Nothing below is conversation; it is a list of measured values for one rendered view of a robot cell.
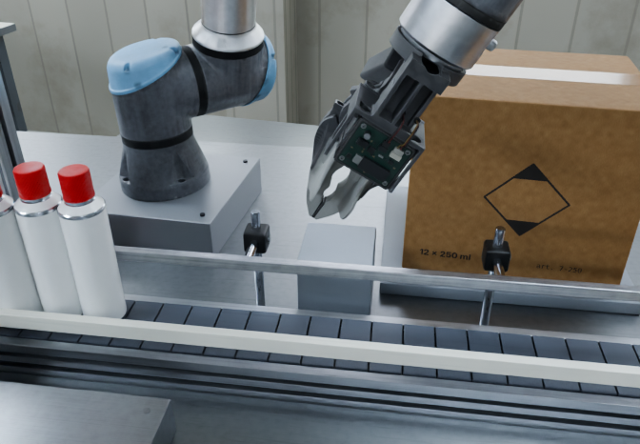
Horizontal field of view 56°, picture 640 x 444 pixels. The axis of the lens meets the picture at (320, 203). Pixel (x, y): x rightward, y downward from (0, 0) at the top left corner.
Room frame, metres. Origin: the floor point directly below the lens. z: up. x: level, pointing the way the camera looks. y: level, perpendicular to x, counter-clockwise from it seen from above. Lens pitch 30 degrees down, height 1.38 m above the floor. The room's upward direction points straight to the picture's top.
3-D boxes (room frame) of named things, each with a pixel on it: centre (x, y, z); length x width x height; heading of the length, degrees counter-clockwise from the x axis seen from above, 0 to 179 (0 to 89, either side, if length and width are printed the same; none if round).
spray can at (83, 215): (0.59, 0.27, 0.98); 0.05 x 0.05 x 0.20
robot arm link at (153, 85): (0.93, 0.27, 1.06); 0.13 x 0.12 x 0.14; 123
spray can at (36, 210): (0.60, 0.32, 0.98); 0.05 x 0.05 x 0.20
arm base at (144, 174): (0.93, 0.27, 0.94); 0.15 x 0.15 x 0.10
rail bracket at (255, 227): (0.63, 0.08, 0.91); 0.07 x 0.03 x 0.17; 172
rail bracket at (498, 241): (0.59, -0.21, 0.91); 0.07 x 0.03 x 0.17; 172
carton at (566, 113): (0.82, -0.29, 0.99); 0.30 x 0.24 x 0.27; 78
